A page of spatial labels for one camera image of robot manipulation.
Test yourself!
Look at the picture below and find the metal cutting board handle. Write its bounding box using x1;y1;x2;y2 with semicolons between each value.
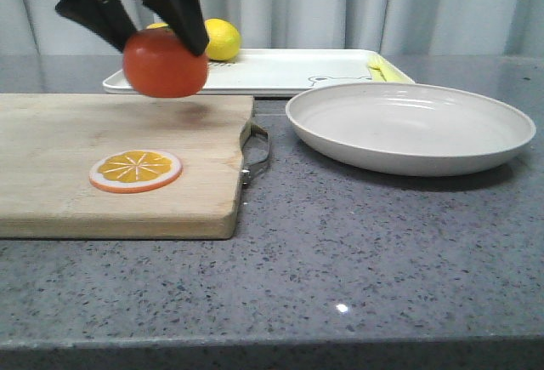
240;122;271;188

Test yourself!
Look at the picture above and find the yellow plastic fork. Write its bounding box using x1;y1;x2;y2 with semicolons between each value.
367;54;414;83

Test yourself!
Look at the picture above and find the wooden cutting board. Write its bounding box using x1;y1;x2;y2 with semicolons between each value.
1;94;253;239

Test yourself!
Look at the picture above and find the grey curtain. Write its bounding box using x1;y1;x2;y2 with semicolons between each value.
0;0;544;58

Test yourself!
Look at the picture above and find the orange slice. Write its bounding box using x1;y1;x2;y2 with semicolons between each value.
88;149;183;194

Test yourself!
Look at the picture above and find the beige round plate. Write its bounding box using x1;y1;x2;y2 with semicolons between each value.
286;83;536;177

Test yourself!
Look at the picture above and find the orange mandarin fruit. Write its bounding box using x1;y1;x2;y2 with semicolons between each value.
122;27;208;98

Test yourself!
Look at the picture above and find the white rectangular tray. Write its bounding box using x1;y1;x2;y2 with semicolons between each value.
102;48;416;99

